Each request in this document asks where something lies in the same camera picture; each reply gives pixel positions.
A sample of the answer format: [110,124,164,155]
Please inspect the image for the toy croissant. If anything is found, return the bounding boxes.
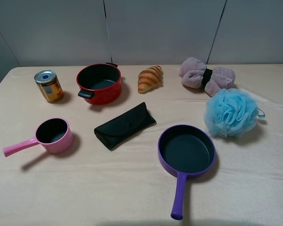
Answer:
[138,65,163,94]

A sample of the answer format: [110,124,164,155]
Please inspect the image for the black glasses case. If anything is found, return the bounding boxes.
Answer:
[94,102,156,150]

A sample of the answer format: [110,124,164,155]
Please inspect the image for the purple frying pan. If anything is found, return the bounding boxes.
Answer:
[158,124,216,220]

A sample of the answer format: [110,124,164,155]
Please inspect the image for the blue mesh bath sponge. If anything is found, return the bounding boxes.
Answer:
[204,89,266,138]

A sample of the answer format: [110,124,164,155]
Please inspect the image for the pink saucepan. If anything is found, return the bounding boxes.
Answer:
[2,118,74,157]

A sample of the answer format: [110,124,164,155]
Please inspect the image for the yellow tin can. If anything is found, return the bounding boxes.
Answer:
[34,70,64,103]

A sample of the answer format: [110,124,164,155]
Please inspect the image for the red pot black handles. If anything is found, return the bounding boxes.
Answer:
[76,63,122,105]

